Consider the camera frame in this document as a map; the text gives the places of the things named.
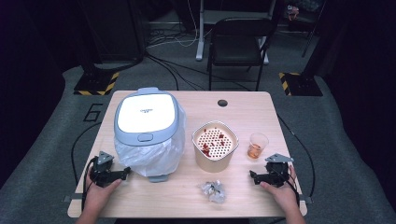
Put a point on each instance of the pile of red fruit pieces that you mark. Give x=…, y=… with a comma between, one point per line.
x=206, y=151

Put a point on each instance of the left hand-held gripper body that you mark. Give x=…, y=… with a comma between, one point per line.
x=102, y=175

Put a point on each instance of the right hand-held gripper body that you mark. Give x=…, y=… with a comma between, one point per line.
x=277, y=174

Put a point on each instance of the amber tea with fruit slices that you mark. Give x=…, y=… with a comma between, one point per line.
x=254, y=151

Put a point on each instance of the beige strainer container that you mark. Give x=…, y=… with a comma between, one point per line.
x=214, y=163

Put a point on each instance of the crumpled clear plastic wrapper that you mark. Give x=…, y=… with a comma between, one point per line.
x=213, y=190

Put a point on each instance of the person's right hand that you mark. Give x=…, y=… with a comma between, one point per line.
x=286, y=196

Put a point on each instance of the grey metal table bracket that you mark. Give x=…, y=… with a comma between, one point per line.
x=307, y=199
x=71, y=198

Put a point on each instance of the white plastic bin bag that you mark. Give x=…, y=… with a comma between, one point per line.
x=155, y=158

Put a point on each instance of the black folding chair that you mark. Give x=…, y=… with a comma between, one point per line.
x=238, y=46

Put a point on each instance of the grey lidded trash bin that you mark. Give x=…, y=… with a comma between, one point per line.
x=146, y=113

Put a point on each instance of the person's left hand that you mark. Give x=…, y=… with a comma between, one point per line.
x=96, y=197

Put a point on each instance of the clear plastic cup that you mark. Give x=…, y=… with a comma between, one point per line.
x=258, y=140

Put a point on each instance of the white desk frame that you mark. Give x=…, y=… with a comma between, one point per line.
x=200, y=40

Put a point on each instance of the black stand base striped edge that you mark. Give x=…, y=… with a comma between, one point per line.
x=93, y=84
x=303, y=85

